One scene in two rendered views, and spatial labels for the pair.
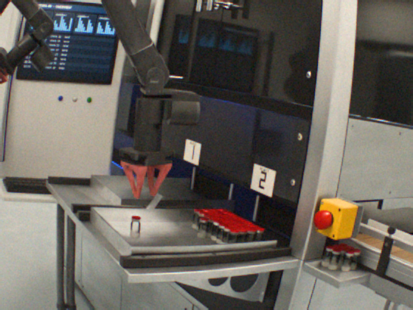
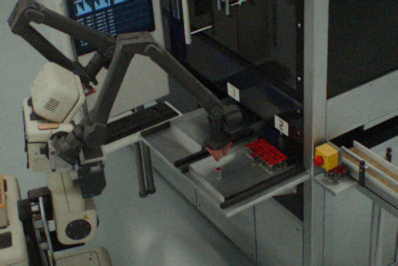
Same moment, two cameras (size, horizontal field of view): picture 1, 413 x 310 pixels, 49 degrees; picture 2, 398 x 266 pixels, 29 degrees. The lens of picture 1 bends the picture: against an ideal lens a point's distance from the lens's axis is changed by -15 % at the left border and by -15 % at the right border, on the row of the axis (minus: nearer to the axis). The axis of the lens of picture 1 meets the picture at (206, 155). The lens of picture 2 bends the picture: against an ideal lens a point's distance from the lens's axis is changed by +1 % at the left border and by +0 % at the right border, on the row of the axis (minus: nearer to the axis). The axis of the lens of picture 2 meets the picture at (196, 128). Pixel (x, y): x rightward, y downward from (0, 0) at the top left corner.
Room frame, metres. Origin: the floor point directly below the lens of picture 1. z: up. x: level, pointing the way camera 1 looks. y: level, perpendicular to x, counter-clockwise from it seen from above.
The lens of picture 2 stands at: (-1.35, 0.11, 2.71)
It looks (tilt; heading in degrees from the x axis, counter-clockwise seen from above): 33 degrees down; 2
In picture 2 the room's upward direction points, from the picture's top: 5 degrees counter-clockwise
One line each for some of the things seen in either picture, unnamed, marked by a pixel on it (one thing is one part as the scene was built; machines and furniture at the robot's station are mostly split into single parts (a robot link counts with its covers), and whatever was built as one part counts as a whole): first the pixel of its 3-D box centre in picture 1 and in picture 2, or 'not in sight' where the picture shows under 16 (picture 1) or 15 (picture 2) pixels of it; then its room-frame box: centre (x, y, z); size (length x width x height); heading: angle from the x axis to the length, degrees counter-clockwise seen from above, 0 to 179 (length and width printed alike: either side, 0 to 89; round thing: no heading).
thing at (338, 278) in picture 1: (341, 271); (337, 180); (1.02, -0.34, 0.87); 0.14 x 0.13 x 0.02; 122
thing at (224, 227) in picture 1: (214, 229); (259, 158); (1.14, -0.04, 0.90); 0.18 x 0.02 x 0.05; 31
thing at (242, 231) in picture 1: (222, 228); (264, 156); (1.15, -0.06, 0.90); 0.18 x 0.02 x 0.05; 31
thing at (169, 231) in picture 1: (179, 232); (241, 168); (1.10, 0.03, 0.90); 0.34 x 0.26 x 0.04; 121
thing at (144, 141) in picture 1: (147, 140); (217, 134); (1.06, 0.12, 1.09); 0.10 x 0.07 x 0.07; 136
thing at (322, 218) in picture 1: (324, 219); (318, 160); (0.98, -0.25, 0.99); 0.04 x 0.04 x 0.04; 32
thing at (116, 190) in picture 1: (158, 193); (217, 122); (1.45, 0.12, 0.90); 0.34 x 0.26 x 0.04; 122
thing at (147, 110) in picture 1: (152, 111); (217, 121); (1.06, 0.12, 1.15); 0.07 x 0.06 x 0.07; 106
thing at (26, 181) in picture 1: (54, 185); (135, 121); (1.63, 0.50, 0.82); 0.40 x 0.14 x 0.02; 122
